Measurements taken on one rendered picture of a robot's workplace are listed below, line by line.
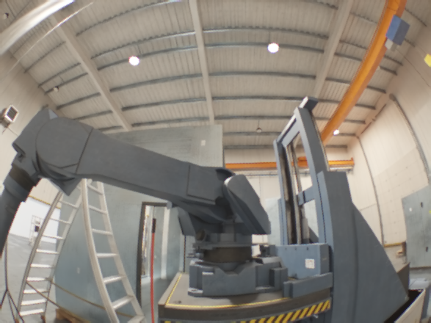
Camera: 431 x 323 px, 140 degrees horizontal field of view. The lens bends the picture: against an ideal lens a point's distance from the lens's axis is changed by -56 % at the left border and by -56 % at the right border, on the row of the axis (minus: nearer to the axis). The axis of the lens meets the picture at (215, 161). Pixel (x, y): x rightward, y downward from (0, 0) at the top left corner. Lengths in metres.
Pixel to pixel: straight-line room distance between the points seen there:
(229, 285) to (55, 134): 1.05
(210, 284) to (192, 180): 0.53
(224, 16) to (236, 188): 6.34
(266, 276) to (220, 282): 0.28
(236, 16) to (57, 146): 6.58
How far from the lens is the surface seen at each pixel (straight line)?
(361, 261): 1.22
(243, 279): 0.97
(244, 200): 0.87
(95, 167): 0.74
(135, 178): 0.73
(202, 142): 2.29
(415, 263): 5.96
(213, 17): 6.83
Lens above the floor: 1.70
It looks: 26 degrees up
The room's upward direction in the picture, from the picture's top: 1 degrees clockwise
